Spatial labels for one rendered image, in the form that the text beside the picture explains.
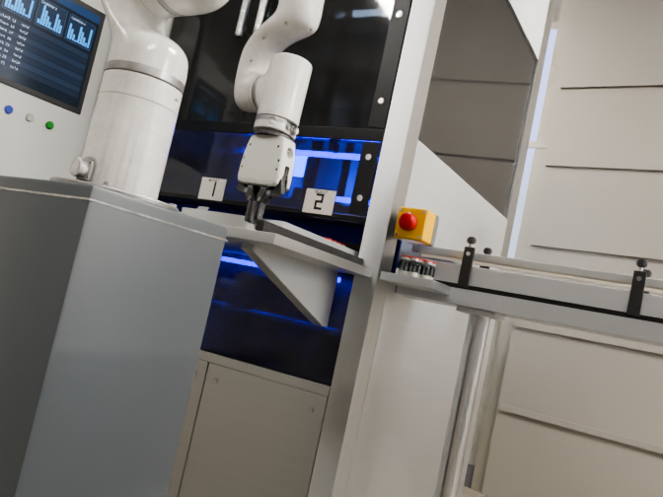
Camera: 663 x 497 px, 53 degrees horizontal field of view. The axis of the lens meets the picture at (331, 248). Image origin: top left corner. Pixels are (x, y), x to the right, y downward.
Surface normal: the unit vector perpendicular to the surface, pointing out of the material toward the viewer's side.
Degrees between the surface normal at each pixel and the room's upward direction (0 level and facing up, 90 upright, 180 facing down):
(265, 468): 90
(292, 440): 90
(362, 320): 90
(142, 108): 90
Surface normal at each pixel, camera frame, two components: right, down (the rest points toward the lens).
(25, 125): 0.79, 0.11
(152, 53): 0.32, -0.10
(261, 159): -0.46, -0.18
